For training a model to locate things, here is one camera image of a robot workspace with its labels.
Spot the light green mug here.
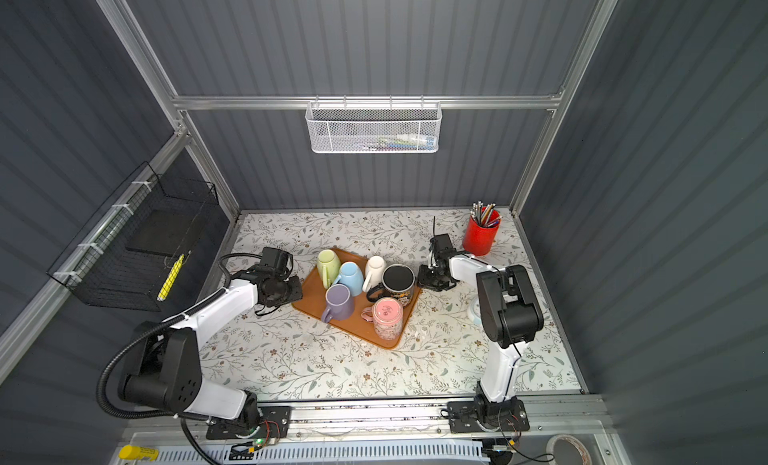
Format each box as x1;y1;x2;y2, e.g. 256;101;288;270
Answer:
316;249;341;289

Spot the light blue mug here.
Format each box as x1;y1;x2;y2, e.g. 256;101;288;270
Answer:
333;261;364;297

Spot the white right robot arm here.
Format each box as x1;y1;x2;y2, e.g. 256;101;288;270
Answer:
417;248;544;433

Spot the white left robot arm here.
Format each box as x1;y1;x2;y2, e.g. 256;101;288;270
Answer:
95;247;303;431

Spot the black patterned mug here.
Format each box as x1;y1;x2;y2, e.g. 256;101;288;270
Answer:
366;264;416;308

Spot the pink patterned mug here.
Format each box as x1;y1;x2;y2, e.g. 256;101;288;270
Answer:
361;297;403;341

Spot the white mug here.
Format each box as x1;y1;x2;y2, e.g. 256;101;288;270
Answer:
362;256;387;292

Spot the purple mug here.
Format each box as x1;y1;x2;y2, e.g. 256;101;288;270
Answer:
320;284;355;323

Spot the red pen holder cup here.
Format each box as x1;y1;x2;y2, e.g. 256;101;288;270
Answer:
462;210;501;256

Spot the tape roll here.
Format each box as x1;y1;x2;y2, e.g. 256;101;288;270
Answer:
546;434;594;465

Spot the yellow marker pen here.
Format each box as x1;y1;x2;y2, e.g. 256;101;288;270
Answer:
118;445;159;462

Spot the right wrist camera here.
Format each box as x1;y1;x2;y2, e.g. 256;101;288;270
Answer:
430;233;456;257

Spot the black wire wall basket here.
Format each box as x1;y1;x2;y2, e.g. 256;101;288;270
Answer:
48;167;227;312

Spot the white wire mesh basket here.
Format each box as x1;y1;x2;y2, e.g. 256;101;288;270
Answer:
305;99;443;154

